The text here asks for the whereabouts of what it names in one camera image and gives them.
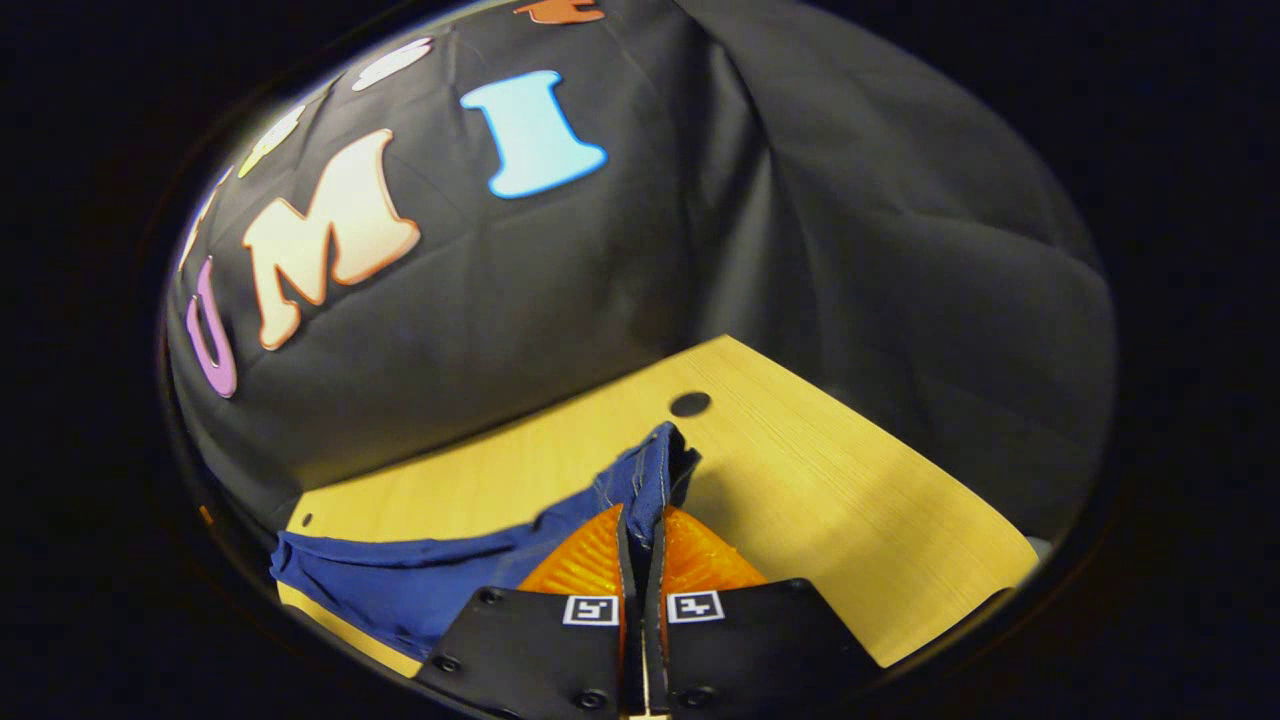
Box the black backdrop cloth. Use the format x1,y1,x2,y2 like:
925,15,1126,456
165,0,1116,546

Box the blue jeans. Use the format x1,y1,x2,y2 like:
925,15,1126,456
270,420,703,663

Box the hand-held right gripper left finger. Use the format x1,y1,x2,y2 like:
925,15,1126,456
415,503,641,720

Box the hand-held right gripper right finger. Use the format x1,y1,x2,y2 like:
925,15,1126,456
640,505,883,720

